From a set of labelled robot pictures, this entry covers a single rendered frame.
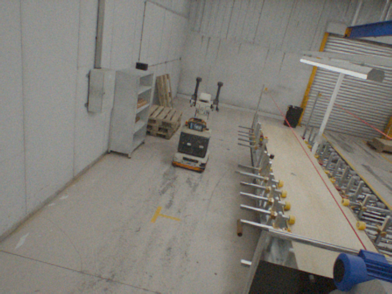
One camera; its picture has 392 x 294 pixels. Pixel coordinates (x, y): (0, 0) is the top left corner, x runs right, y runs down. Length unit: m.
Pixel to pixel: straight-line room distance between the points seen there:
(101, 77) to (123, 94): 0.99
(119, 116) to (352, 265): 4.76
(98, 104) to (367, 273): 3.95
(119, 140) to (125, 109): 0.60
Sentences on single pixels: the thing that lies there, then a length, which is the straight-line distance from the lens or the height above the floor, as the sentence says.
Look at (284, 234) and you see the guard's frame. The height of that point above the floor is 1.75.
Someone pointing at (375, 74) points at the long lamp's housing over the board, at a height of 2.34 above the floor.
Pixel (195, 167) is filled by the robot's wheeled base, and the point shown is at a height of 0.11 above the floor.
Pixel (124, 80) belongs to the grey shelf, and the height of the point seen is 1.43.
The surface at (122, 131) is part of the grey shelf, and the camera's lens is 5.39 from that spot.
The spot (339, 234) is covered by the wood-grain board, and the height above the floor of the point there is 0.90.
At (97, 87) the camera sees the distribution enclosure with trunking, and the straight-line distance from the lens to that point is 4.36.
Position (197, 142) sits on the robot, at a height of 0.58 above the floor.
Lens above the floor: 2.36
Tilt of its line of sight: 21 degrees down
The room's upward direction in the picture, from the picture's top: 12 degrees clockwise
